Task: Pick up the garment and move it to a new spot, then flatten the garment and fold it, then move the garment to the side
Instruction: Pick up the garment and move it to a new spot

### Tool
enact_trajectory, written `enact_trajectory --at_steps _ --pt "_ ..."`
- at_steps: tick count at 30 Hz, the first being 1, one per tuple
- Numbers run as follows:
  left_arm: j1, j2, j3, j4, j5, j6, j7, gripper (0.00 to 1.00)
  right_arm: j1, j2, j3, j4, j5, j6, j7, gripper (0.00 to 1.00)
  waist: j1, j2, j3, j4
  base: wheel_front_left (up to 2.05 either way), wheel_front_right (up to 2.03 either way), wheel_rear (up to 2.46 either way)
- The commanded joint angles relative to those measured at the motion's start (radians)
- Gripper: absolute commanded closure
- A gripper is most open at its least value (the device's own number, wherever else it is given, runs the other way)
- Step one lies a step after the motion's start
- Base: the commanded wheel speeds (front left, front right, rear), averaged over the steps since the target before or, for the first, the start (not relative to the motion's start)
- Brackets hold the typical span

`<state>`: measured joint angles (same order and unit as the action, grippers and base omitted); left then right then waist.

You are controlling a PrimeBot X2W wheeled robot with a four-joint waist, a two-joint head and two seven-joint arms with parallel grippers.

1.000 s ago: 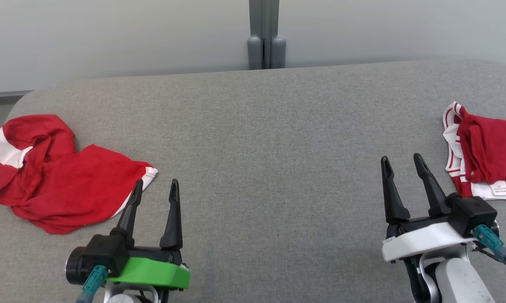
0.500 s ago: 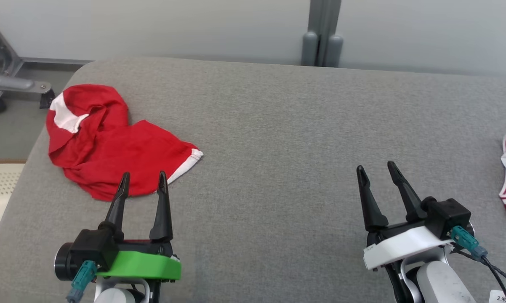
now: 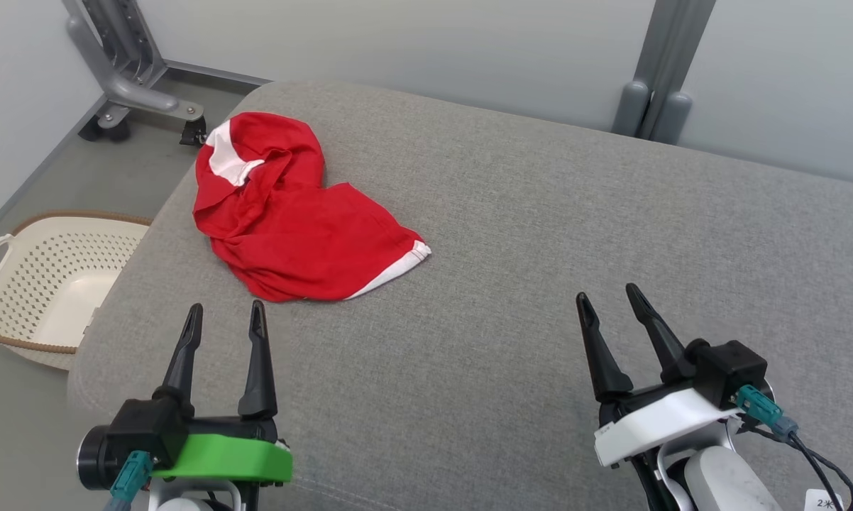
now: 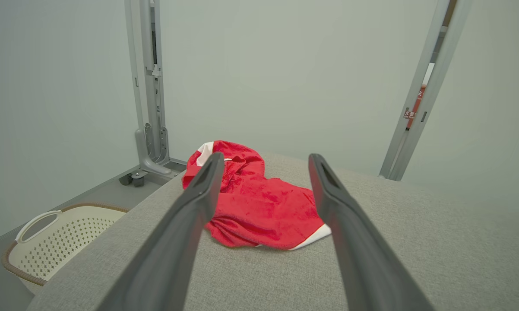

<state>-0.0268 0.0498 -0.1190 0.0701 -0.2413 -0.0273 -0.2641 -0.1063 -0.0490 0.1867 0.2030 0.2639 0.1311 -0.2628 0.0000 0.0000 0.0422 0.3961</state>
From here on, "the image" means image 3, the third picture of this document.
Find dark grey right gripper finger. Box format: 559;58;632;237
576;292;634;403
625;283;697;384

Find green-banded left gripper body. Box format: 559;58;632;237
152;416;294;511

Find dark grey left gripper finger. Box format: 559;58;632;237
238;300;279;419
153;304;204;418

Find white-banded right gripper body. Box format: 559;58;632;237
595;385;743;511

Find red shorts white trim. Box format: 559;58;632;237
192;111;432;303

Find cream perforated laundry basket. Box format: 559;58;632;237
0;211;153;371

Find grey metal wheeled stand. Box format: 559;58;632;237
62;0;206;128

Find black left cable teal plug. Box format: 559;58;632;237
104;451;154;511

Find black cable teal plug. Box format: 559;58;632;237
104;451;154;511
735;385;853;511

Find black right cable teal plug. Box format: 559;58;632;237
735;385;853;511

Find white right cable label tag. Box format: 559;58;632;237
804;488;844;511

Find grey cylindrical post foot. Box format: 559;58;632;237
613;80;651;137
655;91;693;145

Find grey partition post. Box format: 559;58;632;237
632;0;717;143

